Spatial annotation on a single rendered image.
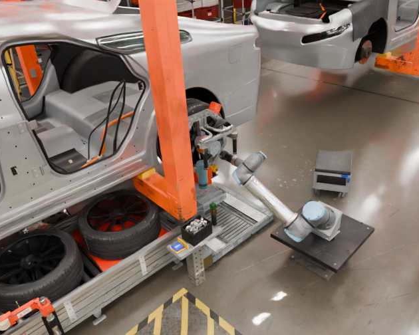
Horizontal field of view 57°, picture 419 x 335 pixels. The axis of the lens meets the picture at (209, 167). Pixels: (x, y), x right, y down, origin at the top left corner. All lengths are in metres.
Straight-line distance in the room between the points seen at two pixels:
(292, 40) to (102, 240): 3.60
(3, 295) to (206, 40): 2.41
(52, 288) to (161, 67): 1.65
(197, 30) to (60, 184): 1.62
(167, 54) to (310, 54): 3.17
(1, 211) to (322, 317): 2.35
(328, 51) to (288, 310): 3.37
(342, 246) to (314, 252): 0.23
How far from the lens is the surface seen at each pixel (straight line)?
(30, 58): 5.02
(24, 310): 2.85
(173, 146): 2.67
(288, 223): 3.01
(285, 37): 5.48
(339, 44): 5.34
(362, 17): 5.43
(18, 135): 2.75
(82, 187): 3.04
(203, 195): 3.80
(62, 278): 2.96
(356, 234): 3.35
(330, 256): 3.12
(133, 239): 3.10
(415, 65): 6.15
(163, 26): 2.41
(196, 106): 3.33
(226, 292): 3.21
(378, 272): 3.52
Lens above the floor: 2.47
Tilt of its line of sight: 32 degrees down
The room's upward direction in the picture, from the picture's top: 4 degrees counter-clockwise
